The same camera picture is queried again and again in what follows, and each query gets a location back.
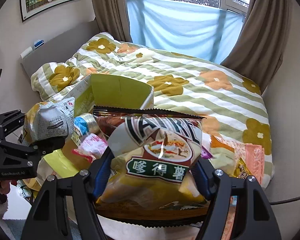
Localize gold Pillows chocolate bag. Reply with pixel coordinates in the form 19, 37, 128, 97
233, 158, 253, 179

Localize purple snack bag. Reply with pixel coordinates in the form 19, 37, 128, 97
201, 146, 213, 159

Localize blue white snack pack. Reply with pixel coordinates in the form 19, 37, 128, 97
71, 113, 100, 146

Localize right brown curtain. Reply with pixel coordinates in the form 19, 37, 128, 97
221, 0, 290, 92

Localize grey headboard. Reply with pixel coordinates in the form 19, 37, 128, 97
20, 21, 100, 77

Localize blue object on headboard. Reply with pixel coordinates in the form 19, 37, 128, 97
33, 40, 44, 50

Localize pink white snack pack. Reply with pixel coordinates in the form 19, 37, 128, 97
72, 133, 108, 163

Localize brown curtain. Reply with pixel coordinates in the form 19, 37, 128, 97
92, 0, 132, 42
221, 0, 290, 92

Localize green cardboard box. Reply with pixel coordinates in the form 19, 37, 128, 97
65, 74, 154, 116

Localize black cable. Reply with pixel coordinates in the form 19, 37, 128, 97
268, 192, 300, 205

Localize person's left hand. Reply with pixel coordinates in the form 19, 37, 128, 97
0, 180, 11, 195

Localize floral striped quilt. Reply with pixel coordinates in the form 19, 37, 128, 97
31, 32, 274, 187

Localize left brown curtain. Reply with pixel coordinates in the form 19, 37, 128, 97
92, 0, 132, 42

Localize white grey snack bag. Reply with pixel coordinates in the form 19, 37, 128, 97
19, 97, 75, 146

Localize blue window sheet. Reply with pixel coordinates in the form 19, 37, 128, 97
127, 0, 244, 64

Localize orange beige snack bag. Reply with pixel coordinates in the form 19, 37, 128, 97
210, 135, 236, 174

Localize Taire potato chip bag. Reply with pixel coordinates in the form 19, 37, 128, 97
93, 106, 209, 220

